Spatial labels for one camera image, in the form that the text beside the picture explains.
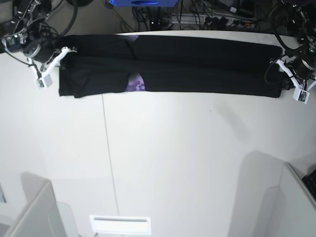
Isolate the blue box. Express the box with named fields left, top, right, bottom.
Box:
left=108, top=0, right=178, bottom=7

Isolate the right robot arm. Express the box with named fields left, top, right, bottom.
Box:
left=0, top=0, right=79, bottom=73

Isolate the black keyboard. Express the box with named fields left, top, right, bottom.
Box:
left=302, top=170, right=316, bottom=198

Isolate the black T-shirt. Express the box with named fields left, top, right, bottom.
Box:
left=56, top=35, right=282, bottom=98

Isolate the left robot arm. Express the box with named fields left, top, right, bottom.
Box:
left=264, top=0, right=316, bottom=90

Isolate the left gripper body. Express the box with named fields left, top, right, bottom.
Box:
left=270, top=55, right=316, bottom=92

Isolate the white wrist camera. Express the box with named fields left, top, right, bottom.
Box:
left=293, top=87, right=310, bottom=104
left=34, top=75, right=53, bottom=89

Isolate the white slotted tray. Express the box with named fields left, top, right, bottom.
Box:
left=89, top=215, right=152, bottom=235

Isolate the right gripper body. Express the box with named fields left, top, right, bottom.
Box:
left=22, top=37, right=61, bottom=72

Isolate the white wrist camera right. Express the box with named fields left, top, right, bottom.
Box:
left=34, top=75, right=53, bottom=89

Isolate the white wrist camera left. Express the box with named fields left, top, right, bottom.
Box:
left=293, top=87, right=310, bottom=104

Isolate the white cabinet left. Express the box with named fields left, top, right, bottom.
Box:
left=0, top=172, right=79, bottom=237

